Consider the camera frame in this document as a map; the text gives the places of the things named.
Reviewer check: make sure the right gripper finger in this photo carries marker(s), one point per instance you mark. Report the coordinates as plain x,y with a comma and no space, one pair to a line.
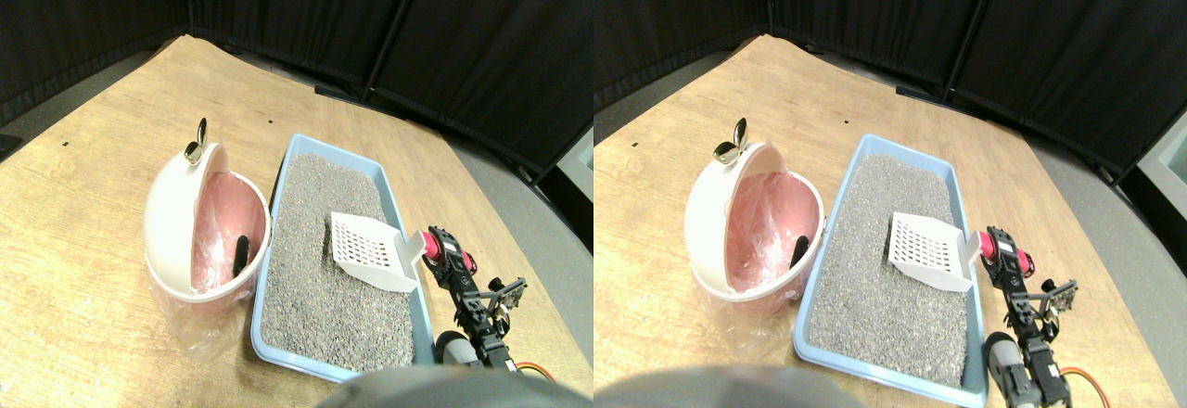
442,243
1001,243

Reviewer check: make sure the black lump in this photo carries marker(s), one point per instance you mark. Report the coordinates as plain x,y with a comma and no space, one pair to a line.
241,255
798,252

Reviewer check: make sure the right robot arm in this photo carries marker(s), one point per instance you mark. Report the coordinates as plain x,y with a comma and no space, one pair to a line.
478,325
1029,362

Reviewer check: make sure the blue litter tray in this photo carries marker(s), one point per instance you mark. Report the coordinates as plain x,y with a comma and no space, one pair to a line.
315,306
881,325

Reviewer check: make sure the white shelf unit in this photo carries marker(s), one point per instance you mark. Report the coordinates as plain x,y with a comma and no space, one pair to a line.
1164,172
580,162

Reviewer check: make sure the black curtain stand foot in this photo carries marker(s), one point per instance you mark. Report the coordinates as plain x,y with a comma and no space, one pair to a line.
920,93
9,146
340,93

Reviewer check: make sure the white bin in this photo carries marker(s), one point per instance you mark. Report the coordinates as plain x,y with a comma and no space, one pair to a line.
709,223
167,223

